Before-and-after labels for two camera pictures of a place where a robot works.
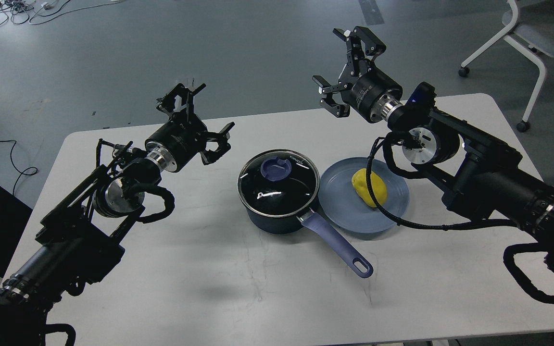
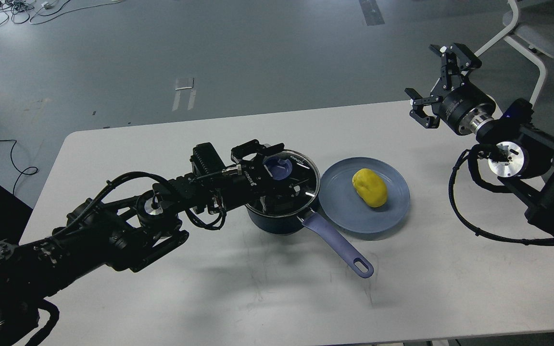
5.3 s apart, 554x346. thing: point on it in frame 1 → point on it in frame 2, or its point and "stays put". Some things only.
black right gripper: (368, 83) → (452, 102)
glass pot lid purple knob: (274, 170) stays put
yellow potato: (359, 183) stays put
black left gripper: (182, 138) → (245, 180)
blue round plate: (345, 211) stays put
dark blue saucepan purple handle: (359, 266) stays put
